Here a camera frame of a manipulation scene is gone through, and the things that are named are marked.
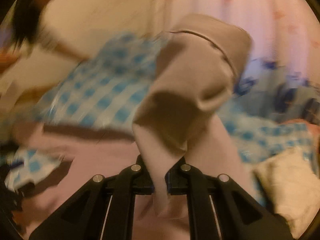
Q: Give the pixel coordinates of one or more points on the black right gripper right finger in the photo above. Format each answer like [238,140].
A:
[219,208]

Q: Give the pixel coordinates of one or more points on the whale print curtain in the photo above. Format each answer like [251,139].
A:
[277,93]

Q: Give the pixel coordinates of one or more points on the cream fluffy cloth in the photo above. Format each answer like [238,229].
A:
[291,185]

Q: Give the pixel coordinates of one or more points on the blue checkered plastic bed cover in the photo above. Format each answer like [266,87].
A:
[106,92]

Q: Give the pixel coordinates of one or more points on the pink hoodie garment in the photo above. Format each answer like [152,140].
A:
[195,74]

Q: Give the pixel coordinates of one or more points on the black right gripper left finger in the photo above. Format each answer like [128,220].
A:
[103,208]

